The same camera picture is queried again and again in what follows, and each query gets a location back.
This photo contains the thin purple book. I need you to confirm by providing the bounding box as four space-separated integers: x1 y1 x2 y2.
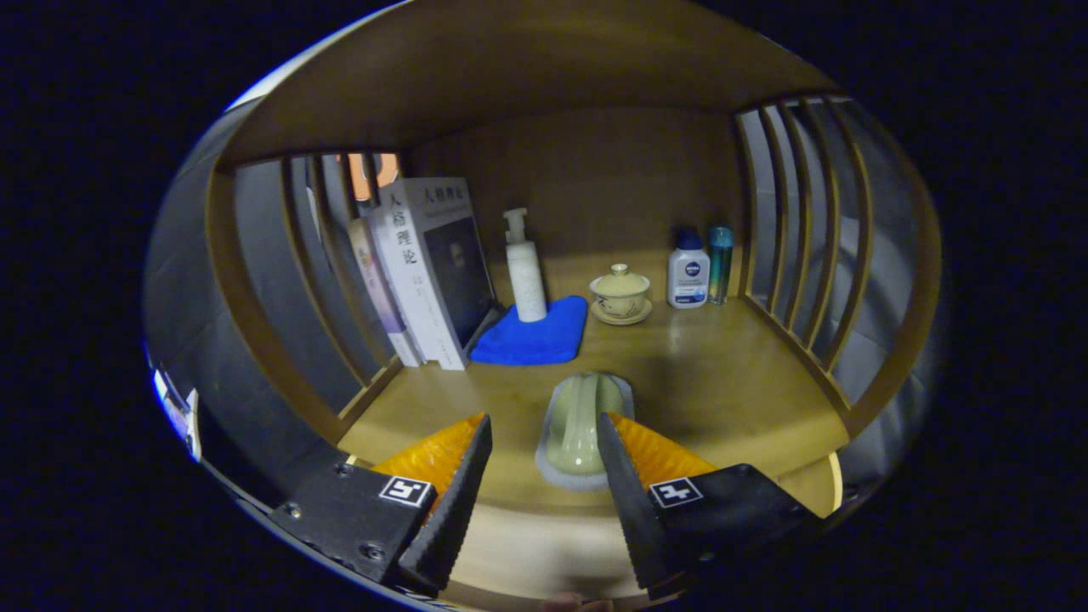
347 217 423 368

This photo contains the white pump bottle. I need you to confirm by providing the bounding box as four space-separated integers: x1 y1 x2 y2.
502 207 548 324

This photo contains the white bottle with blue cap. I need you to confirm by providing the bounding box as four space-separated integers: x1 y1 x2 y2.
666 227 711 309

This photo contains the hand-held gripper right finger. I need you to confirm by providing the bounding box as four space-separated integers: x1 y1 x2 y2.
595 411 825 600

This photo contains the blue folded cloth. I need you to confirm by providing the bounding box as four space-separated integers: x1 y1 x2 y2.
469 295 590 366

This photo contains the thick white book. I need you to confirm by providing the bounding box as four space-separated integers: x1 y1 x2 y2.
374 176 502 371

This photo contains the green scrub brush with sponge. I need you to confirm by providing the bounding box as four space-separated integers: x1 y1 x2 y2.
535 371 636 492

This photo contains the wooden cabinet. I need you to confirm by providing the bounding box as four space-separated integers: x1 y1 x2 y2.
204 0 944 611

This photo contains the beige lidded teacup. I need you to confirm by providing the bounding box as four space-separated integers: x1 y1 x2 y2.
589 263 654 326

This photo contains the wooden countertop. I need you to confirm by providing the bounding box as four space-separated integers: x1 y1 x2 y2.
336 246 851 519

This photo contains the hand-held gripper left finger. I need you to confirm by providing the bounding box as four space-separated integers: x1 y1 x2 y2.
269 412 494 598

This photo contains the teal slim bottle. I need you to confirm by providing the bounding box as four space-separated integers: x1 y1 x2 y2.
707 224 734 305

